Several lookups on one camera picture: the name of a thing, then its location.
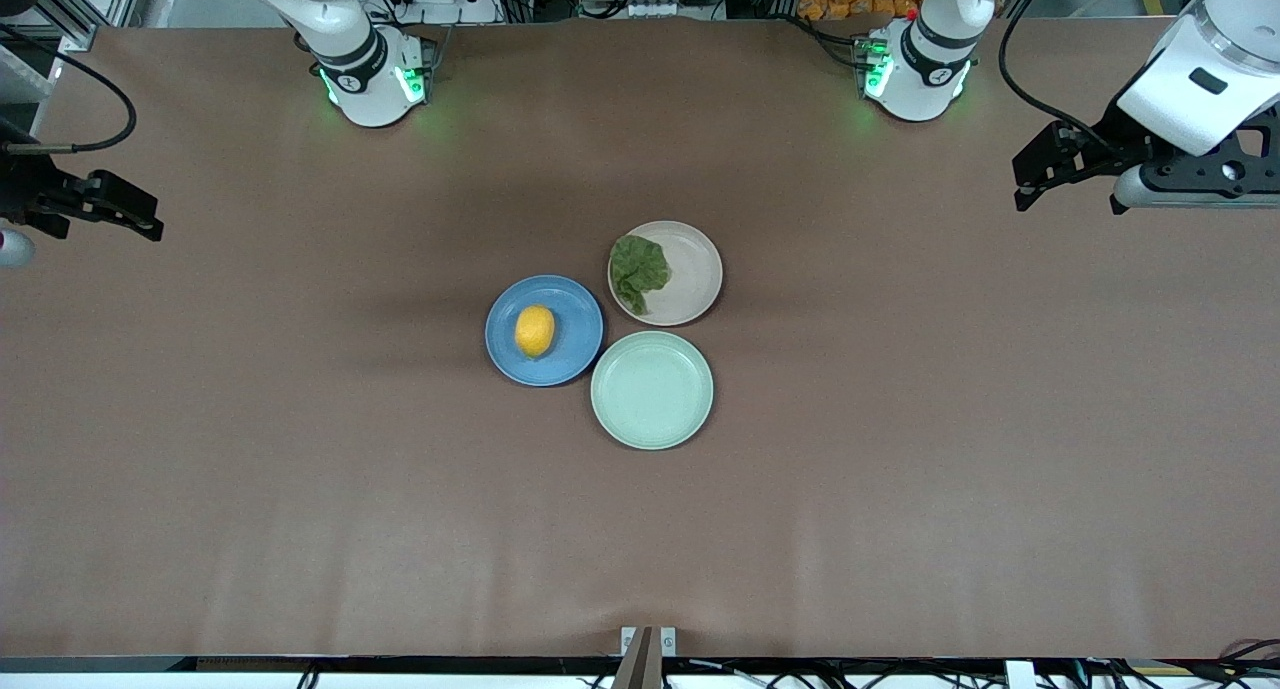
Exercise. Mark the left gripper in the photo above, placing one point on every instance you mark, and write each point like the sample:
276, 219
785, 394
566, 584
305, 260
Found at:
1118, 143

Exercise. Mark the yellow lemon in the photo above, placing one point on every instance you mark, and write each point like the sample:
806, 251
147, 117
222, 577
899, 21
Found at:
535, 331

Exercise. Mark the green lettuce leaf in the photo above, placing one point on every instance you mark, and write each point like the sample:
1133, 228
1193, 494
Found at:
640, 267

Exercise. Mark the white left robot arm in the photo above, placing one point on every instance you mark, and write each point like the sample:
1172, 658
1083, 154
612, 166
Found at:
920, 69

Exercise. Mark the beige plate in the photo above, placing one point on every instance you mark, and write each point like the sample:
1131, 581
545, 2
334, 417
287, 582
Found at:
695, 274

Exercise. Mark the blue plate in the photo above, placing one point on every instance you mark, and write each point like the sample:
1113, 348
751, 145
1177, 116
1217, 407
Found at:
578, 314

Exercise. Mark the light green plate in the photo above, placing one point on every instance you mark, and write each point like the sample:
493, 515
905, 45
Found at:
652, 390

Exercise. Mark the small white box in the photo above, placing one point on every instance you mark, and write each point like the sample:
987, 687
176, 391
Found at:
1020, 675

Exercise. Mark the aluminium frame profile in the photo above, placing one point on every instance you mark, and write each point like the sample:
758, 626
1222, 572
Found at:
65, 24

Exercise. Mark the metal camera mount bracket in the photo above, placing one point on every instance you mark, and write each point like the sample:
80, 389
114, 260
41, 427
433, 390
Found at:
648, 669

